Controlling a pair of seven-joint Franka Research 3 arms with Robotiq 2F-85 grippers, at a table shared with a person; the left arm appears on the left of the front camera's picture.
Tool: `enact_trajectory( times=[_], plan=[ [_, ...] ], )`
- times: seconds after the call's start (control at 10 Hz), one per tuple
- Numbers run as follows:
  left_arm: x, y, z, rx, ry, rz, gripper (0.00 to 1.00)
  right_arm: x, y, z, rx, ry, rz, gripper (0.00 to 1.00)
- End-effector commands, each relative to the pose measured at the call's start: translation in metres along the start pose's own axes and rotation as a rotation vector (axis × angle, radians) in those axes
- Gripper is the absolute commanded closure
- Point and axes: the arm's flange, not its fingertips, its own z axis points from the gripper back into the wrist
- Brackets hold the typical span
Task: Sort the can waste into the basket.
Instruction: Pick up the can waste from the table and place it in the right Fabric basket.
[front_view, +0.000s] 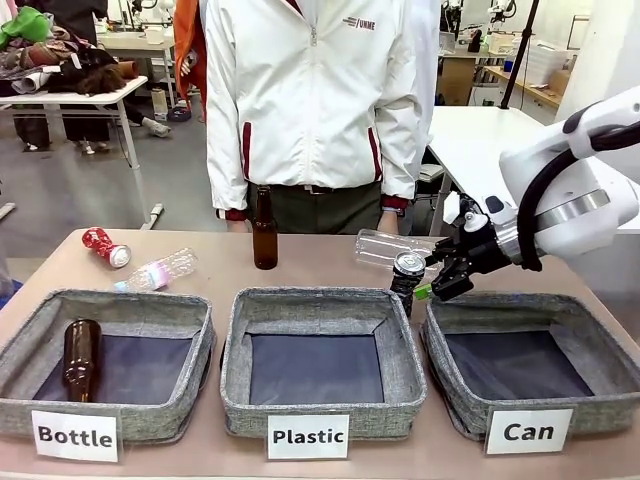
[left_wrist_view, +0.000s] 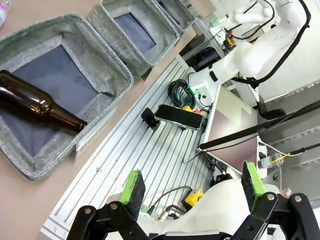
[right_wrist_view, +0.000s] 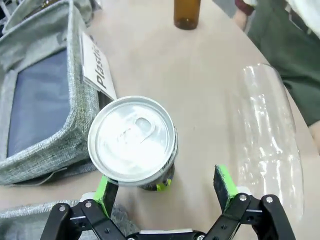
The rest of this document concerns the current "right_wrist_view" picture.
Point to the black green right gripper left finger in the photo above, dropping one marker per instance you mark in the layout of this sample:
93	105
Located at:
101	200

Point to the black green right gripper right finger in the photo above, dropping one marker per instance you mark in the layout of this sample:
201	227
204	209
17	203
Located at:
226	185

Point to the silver top drink can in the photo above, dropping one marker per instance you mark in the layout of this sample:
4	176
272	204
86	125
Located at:
133	142

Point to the grey fabric basket plastic label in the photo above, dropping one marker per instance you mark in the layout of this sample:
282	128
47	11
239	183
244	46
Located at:
37	100

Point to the grey fabric basket with bottle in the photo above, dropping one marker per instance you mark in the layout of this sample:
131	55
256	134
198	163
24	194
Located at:
32	12

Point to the clear plastic bottle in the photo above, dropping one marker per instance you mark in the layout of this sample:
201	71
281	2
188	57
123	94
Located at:
267	140

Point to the white plastic label card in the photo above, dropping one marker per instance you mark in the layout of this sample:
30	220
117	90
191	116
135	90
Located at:
96	67

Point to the person in green clothes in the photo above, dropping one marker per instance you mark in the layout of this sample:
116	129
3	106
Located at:
282	50

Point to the brown glass bottle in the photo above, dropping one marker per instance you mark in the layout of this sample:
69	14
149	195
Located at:
187	13

